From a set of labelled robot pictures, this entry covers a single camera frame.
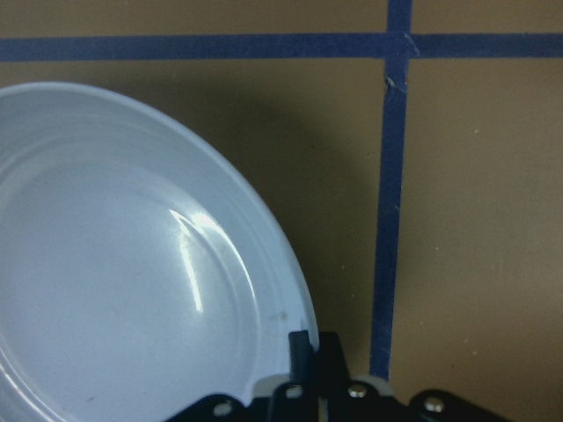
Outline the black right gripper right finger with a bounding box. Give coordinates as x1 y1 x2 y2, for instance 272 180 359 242
317 332 506 422

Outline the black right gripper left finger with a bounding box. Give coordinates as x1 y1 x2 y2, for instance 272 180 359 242
170 331 315 421

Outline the blue plate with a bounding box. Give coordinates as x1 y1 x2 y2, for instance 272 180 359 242
1 83 318 421

